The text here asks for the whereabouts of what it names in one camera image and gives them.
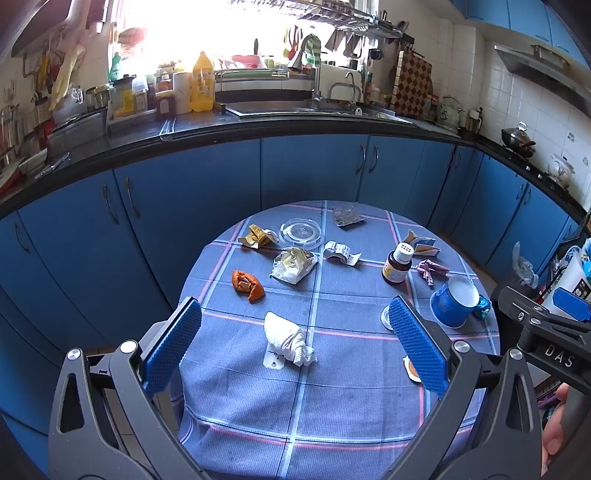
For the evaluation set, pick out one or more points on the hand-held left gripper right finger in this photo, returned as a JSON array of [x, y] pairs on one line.
[[418, 350]]

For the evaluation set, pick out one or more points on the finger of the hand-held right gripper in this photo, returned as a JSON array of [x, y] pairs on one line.
[[519, 309], [570, 303]]

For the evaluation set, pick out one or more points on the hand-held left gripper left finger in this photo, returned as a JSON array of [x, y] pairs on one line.
[[171, 350]]

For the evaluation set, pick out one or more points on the orange peel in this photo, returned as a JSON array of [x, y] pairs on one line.
[[247, 284]]

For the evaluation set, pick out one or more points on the person's right hand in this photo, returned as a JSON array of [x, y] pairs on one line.
[[556, 415]]

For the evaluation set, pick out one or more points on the orange white foil seal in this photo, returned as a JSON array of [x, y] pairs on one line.
[[410, 368]]

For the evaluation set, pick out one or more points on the blue foil wrapper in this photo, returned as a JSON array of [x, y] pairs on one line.
[[482, 308]]

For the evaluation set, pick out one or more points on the clear plastic bin liner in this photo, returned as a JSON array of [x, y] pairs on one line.
[[524, 265]]

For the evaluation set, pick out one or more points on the small white round cap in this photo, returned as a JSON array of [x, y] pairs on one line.
[[387, 319]]

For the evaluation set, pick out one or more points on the blue paper cup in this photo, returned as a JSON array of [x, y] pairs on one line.
[[445, 307]]

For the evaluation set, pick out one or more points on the round table, blue cloth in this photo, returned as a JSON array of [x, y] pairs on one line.
[[351, 369]]

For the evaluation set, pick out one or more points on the crumpled pink wrapper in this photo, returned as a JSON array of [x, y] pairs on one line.
[[429, 270]]

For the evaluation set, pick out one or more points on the brown medicine bottle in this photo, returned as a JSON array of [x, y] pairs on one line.
[[395, 270]]

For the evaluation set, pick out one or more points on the white paper tag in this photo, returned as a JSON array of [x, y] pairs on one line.
[[272, 363]]

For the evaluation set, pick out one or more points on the torn blue white carton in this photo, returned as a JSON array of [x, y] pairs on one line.
[[422, 244]]

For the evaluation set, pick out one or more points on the crumpled white tissue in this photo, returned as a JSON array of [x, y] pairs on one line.
[[284, 337]]

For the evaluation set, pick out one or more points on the crumpled paper receipt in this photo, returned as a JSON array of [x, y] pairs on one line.
[[334, 250]]

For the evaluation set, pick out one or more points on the white ceramic pot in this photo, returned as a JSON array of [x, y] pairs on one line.
[[561, 168]]

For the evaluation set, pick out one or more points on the crumpled gold wrapper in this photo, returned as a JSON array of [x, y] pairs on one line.
[[256, 235]]

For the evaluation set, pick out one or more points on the crumpled white plastic wrapper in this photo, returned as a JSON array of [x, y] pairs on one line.
[[291, 265]]

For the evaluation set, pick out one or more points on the silver blister pack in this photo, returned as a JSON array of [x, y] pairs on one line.
[[346, 217]]

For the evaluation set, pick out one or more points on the clear plastic lid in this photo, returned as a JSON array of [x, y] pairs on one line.
[[300, 233]]

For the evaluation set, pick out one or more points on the blue kitchen base cabinets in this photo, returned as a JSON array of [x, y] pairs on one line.
[[194, 184]]

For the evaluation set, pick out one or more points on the black wok with lid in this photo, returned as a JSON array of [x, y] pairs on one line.
[[518, 138]]

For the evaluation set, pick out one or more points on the pale green kettle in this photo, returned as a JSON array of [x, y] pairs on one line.
[[449, 115]]

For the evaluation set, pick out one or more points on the black kitchen countertop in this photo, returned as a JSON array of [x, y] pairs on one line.
[[194, 127]]

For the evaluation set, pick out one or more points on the steel range hood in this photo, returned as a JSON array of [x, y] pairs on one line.
[[531, 62]]

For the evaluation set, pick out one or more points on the checkered wooden cutting board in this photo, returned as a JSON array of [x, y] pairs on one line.
[[413, 85]]

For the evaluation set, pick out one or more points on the white paper towel roll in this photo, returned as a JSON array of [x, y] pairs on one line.
[[182, 92]]

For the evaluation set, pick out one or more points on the steel kitchen sink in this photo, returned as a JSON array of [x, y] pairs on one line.
[[286, 110]]

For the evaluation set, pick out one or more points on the yellow oil bottle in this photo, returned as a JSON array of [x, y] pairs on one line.
[[203, 85]]

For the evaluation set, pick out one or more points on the small curved steel faucet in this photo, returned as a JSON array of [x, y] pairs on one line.
[[353, 87]]

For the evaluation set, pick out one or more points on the tall steel faucet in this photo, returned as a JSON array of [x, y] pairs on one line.
[[316, 83]]

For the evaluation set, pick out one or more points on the green dish soap bottle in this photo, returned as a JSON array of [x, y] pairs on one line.
[[115, 69]]

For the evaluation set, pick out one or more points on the green striped towel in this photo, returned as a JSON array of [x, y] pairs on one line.
[[314, 50]]

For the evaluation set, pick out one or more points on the blue wall cabinets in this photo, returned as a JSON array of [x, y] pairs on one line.
[[508, 11]]

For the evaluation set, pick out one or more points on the steel wall dish rack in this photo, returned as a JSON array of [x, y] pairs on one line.
[[341, 18]]

